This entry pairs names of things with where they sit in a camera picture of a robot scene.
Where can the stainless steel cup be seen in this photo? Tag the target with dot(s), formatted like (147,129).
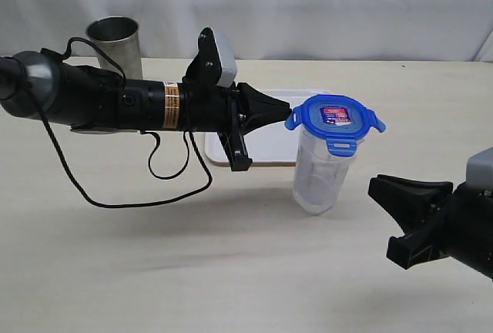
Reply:
(118,38)

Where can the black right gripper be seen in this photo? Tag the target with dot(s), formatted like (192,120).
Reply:
(439,221)

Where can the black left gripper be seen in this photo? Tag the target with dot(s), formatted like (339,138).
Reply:
(211,108)

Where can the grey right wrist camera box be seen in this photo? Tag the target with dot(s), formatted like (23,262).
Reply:
(479,170)

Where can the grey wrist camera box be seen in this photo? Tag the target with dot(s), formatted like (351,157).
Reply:
(228,68)
(479,170)

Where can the white rectangular tray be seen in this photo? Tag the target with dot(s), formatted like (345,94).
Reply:
(269,146)

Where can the blue plastic lid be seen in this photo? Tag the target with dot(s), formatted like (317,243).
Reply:
(340,121)

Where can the clear plastic container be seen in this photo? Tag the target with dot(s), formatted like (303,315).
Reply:
(319,175)

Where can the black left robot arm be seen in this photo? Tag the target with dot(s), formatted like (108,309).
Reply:
(42,85)

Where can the white backdrop curtain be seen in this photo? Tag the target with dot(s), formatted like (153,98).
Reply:
(446,30)

